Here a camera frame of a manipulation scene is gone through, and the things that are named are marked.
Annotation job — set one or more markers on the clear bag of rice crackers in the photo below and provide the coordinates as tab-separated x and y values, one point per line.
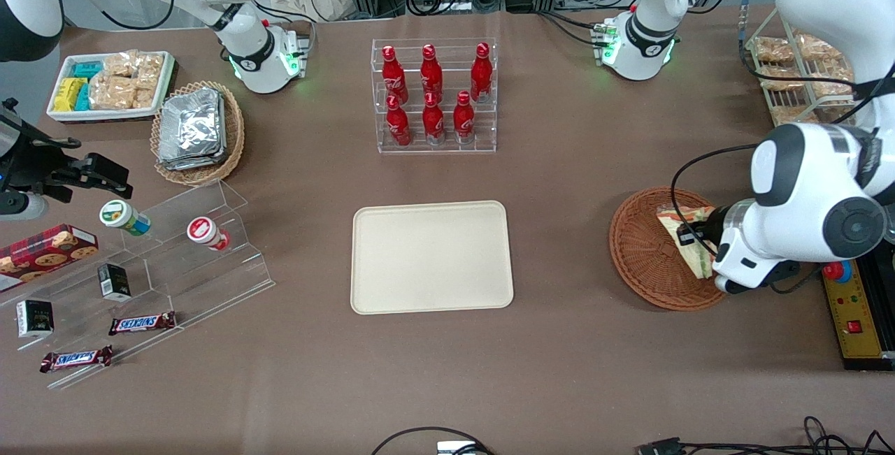
150	70
120	63
112	93

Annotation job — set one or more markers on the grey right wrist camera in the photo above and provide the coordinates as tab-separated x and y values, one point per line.
21	205

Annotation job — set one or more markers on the white rectangular snack tray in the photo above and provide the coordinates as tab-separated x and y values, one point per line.
63	70

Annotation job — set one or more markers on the green lid snack cup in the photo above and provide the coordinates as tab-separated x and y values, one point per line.
120	215

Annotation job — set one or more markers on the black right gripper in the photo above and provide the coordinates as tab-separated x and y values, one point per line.
33	163

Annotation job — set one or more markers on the red lid snack cup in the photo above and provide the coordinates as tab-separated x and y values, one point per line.
204	231

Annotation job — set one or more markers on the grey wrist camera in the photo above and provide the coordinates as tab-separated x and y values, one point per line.
21	205
735	285

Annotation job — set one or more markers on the wrapped bread packet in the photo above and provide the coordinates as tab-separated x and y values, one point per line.
772	50
819	48
831	83
782	78
790	115

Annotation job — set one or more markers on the oval light wicker basket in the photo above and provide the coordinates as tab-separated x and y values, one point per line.
234	133

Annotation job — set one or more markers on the brown snickers bar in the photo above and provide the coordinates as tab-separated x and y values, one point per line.
142	323
77	358

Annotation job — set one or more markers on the yellow snack pack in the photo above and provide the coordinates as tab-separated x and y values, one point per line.
68	94

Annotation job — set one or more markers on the small black box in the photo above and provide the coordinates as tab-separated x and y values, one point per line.
35	319
114	282

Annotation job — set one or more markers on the cream plastic tray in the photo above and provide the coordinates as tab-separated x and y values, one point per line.
430	257

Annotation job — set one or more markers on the clear acrylic bottle rack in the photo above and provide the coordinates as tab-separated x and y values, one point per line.
482	133

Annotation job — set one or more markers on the black yellow control box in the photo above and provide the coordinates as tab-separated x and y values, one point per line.
849	315

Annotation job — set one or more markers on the clear acrylic stepped display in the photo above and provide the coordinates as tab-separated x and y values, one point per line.
196	280

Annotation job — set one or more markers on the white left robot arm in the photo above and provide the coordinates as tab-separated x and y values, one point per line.
811	189

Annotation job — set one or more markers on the red plaid cookie box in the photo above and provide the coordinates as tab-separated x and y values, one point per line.
49	249

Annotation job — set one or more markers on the round brown wicker basket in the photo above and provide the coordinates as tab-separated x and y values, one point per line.
643	252

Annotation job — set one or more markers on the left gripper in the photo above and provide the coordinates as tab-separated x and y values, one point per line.
706	230

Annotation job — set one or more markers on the red cola bottle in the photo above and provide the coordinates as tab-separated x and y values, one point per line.
431	74
398	126
393	77
433	123
463	121
481	76

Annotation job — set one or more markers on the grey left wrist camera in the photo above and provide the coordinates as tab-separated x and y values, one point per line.
735	285

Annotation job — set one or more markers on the triangle sandwich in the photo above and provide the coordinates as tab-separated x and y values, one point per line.
696	263

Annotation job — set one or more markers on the teal snack pack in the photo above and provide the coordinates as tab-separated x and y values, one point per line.
87	70
83	97

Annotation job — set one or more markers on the red emergency stop button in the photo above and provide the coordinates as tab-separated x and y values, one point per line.
837	272

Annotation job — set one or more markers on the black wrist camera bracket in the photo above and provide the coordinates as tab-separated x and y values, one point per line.
779	273

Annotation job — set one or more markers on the silver foil packet stack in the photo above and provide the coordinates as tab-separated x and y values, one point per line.
192	130

